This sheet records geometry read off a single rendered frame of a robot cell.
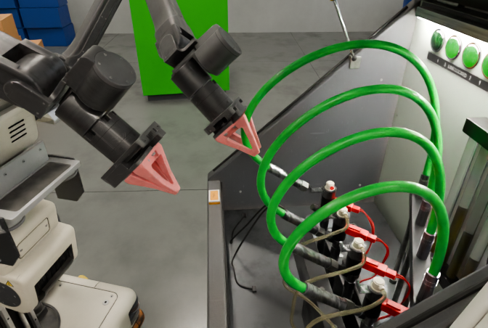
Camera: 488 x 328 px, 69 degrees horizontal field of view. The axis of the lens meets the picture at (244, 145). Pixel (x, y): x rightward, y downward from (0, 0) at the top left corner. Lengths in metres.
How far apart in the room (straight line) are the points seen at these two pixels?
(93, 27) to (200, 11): 2.84
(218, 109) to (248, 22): 6.51
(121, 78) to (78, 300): 1.36
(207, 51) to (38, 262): 0.81
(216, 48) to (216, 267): 0.48
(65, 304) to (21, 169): 0.83
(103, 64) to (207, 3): 3.36
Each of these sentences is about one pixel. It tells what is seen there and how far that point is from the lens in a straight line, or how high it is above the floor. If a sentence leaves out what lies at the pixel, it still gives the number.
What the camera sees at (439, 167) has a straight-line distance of 0.59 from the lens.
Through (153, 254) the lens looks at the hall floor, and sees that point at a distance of 2.22.
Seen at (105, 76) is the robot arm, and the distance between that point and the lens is 0.48.
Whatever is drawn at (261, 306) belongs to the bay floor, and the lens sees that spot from 0.92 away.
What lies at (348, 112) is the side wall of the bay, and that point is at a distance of 1.05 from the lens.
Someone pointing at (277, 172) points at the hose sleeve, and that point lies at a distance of 0.70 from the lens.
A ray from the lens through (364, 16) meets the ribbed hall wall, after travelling 7.53.
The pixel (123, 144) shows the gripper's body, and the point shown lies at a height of 1.33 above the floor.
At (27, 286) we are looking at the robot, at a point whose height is 0.77.
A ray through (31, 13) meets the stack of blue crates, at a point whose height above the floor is 0.53.
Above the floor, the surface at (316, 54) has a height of 1.41.
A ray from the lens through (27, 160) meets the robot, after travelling 1.09.
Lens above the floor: 1.58
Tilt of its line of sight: 30 degrees down
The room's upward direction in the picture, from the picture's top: straight up
